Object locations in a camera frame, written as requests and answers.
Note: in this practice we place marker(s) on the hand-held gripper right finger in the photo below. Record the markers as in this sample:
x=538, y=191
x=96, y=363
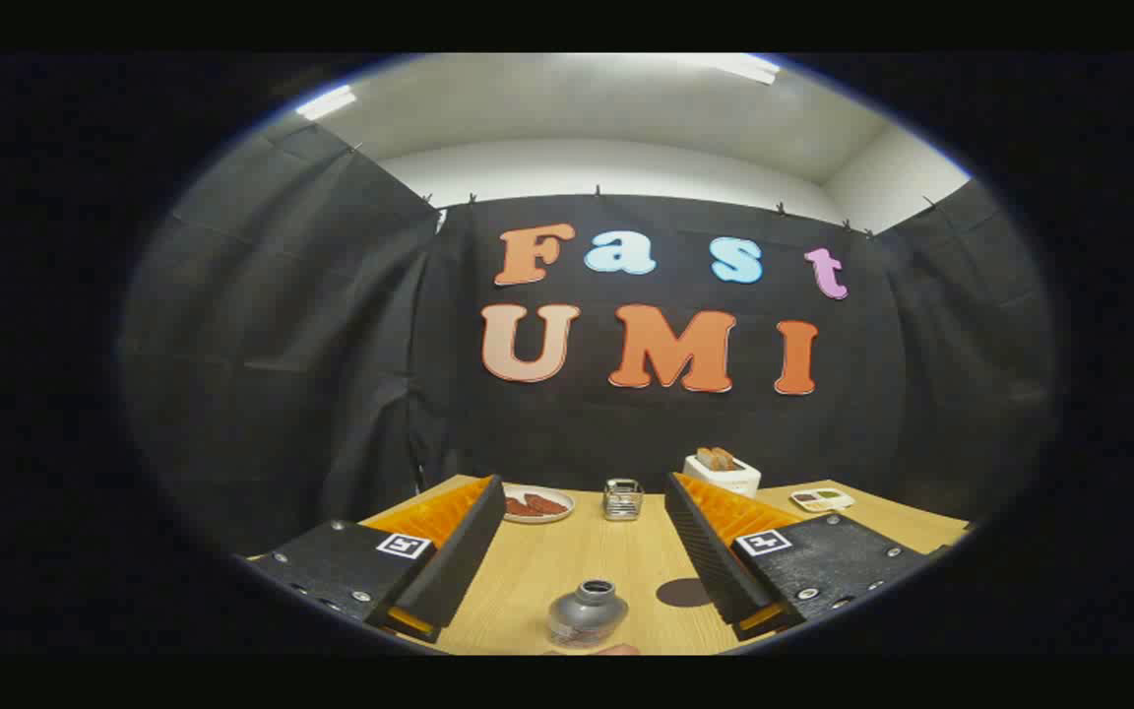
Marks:
x=710, y=551

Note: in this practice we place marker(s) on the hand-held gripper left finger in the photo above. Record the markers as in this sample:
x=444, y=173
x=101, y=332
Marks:
x=464, y=551

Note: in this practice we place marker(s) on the dark brown round coaster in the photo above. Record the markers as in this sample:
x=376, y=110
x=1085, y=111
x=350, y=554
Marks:
x=680, y=593

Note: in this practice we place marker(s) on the silver juice bottle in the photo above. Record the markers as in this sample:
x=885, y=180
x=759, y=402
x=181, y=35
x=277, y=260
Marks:
x=587, y=615

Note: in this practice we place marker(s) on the reddish meat slice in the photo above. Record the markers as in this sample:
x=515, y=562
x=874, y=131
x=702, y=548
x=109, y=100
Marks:
x=547, y=504
x=517, y=507

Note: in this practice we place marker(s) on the white toaster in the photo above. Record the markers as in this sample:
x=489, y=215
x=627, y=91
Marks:
x=739, y=481

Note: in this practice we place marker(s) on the brown toast slice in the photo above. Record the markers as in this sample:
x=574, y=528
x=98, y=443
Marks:
x=704, y=459
x=724, y=459

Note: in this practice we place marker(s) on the white round plate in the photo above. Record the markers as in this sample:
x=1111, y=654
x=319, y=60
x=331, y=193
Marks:
x=559, y=516

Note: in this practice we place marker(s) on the small metal rack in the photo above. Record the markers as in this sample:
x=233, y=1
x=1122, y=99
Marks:
x=622, y=499

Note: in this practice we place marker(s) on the wooden table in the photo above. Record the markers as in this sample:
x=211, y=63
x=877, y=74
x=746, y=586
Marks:
x=567, y=551

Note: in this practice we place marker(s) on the white compartment tray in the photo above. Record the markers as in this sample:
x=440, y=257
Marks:
x=821, y=499

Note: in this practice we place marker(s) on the black backdrop cloth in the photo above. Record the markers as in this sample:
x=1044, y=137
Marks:
x=626, y=433

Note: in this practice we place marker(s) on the ceiling strip light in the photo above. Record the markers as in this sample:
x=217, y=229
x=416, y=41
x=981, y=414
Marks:
x=749, y=69
x=326, y=101

